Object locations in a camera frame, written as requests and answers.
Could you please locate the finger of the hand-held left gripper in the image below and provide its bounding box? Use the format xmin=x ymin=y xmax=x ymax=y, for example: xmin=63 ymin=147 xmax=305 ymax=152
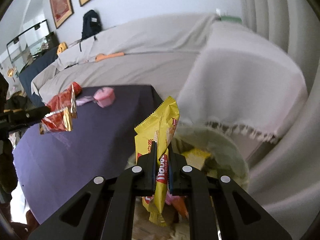
xmin=0 ymin=106 xmax=51 ymax=132

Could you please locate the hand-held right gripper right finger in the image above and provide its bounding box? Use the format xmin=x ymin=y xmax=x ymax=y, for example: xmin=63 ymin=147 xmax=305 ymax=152
xmin=167 ymin=146 xmax=293 ymax=240

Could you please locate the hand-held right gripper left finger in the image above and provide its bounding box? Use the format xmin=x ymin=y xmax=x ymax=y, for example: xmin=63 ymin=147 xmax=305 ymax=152
xmin=27 ymin=141 xmax=158 ymax=240

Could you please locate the red gold snack wrapper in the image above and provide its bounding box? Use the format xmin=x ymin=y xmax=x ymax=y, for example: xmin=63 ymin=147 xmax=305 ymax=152
xmin=38 ymin=83 xmax=78 ymax=135

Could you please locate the yellow wafer wrapper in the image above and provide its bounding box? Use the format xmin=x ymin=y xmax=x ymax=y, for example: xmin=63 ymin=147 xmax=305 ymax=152
xmin=134 ymin=96 xmax=181 ymax=227

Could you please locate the white trash bin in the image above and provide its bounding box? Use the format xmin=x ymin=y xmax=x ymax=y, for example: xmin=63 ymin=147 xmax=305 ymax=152
xmin=125 ymin=126 xmax=251 ymax=240

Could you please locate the yellow packet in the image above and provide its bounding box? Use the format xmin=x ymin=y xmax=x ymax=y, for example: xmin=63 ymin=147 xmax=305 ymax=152
xmin=181 ymin=148 xmax=212 ymax=171

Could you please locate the pink orange wrapper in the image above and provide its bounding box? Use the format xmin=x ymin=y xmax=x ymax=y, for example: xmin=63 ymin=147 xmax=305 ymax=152
xmin=166 ymin=194 xmax=189 ymax=218

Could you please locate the dark blue armchair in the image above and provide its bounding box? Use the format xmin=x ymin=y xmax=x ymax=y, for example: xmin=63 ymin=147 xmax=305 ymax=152
xmin=18 ymin=47 xmax=59 ymax=108

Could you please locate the pink foil lid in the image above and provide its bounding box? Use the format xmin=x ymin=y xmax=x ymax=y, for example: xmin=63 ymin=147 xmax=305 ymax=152
xmin=75 ymin=95 xmax=97 ymax=107

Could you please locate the glass fish tank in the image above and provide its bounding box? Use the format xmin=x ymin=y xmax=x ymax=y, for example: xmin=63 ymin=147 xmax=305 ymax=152
xmin=6 ymin=19 xmax=59 ymax=66

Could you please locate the yellow plush toy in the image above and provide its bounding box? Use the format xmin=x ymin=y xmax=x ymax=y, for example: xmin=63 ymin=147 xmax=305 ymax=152
xmin=56 ymin=42 xmax=69 ymax=56

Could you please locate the pink yogurt cup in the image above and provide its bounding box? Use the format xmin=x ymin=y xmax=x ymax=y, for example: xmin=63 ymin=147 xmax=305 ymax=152
xmin=93 ymin=87 xmax=116 ymax=109

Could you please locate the grey covered sofa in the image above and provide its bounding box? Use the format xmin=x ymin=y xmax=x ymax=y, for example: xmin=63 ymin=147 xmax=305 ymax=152
xmin=31 ymin=13 xmax=308 ymax=160

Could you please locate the dark backpack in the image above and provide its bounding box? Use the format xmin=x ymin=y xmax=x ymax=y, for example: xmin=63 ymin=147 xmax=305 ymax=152
xmin=81 ymin=10 xmax=103 ymax=41

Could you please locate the narrow red framed picture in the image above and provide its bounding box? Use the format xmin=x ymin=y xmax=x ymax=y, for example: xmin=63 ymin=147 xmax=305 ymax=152
xmin=48 ymin=0 xmax=75 ymax=29

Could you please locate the green pillow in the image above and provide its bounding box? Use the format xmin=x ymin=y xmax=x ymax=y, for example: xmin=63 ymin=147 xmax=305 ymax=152
xmin=220 ymin=16 xmax=243 ymax=24

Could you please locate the white curtain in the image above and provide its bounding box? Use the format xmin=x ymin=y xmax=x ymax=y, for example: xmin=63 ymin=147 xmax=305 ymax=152
xmin=239 ymin=0 xmax=320 ymax=216

